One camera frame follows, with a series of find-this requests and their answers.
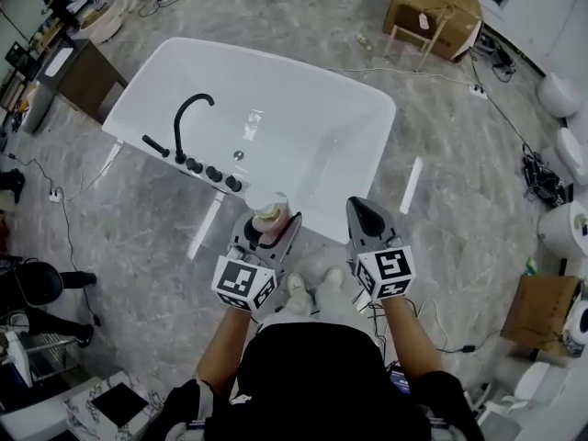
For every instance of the person's black shirt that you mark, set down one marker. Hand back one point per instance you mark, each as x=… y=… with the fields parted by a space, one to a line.
x=312 y=384

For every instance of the pink bottle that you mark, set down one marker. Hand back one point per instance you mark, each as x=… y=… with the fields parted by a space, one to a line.
x=272 y=216

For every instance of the person's light trousers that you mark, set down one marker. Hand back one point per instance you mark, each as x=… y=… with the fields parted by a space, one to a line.
x=335 y=313

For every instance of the person's right white shoe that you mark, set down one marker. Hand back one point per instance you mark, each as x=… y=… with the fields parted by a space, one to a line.
x=331 y=283

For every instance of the white bathtub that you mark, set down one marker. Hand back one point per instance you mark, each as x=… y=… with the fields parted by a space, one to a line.
x=285 y=108

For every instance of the small cardboard box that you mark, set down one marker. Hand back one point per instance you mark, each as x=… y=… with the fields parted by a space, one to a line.
x=537 y=310

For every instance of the person's white shoe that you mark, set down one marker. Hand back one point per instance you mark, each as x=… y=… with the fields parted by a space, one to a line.
x=331 y=283
x=299 y=294

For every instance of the large open cardboard box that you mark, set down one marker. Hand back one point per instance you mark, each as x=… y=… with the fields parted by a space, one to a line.
x=436 y=3

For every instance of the marble tile with black square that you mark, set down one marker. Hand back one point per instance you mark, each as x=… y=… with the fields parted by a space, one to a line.
x=115 y=404

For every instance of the black curved faucet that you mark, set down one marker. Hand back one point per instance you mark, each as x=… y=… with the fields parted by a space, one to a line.
x=179 y=122

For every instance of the black hand shower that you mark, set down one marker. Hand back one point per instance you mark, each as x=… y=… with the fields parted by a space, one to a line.
x=155 y=146

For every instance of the metal bathtub drain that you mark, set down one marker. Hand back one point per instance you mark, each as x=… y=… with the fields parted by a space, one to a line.
x=238 y=155

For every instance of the white power strip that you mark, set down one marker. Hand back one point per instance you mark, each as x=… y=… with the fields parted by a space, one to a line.
x=478 y=90
x=55 y=195

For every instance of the grey cylindrical bin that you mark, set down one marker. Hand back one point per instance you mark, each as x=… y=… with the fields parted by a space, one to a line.
x=37 y=108

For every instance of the person's right forearm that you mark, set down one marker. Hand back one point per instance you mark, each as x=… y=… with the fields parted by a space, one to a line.
x=409 y=338

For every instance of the wooden stool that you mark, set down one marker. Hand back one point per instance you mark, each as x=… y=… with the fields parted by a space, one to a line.
x=438 y=21

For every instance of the person's left white shoe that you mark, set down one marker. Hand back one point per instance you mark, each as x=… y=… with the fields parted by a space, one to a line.
x=299 y=294

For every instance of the person's left forearm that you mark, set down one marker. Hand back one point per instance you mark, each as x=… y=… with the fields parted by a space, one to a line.
x=225 y=352

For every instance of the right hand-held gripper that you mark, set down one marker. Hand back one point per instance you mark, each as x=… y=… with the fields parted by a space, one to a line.
x=386 y=271

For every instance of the black faucet knob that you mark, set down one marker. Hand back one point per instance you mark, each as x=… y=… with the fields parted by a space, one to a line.
x=194 y=165
x=233 y=184
x=213 y=173

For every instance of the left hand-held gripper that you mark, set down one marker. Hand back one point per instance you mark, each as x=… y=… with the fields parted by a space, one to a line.
x=243 y=280

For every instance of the white toilet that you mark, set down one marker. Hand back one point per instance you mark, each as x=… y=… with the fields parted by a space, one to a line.
x=560 y=94
x=572 y=154
x=562 y=228

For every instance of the wooden vanity cabinet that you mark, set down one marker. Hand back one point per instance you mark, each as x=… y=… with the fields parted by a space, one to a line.
x=87 y=81

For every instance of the white plastic chair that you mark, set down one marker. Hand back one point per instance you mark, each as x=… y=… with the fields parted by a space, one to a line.
x=528 y=393

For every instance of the round white basin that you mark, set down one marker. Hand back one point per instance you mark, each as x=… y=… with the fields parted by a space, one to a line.
x=108 y=19

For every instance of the black monitor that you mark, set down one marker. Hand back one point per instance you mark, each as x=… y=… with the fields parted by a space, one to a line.
x=20 y=60

